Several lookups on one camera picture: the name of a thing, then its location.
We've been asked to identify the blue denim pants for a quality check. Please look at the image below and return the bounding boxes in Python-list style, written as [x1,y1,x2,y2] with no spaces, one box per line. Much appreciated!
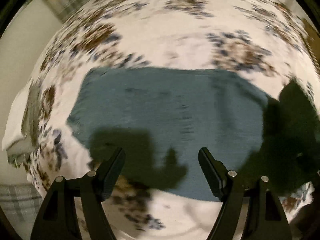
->
[67,68,268,201]

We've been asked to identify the grey plaid rug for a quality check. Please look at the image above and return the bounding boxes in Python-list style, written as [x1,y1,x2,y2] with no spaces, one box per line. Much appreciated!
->
[1,0,88,223]

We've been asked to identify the white floral blanket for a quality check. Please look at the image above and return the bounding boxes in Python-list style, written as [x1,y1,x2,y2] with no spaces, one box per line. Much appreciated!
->
[2,0,319,239]

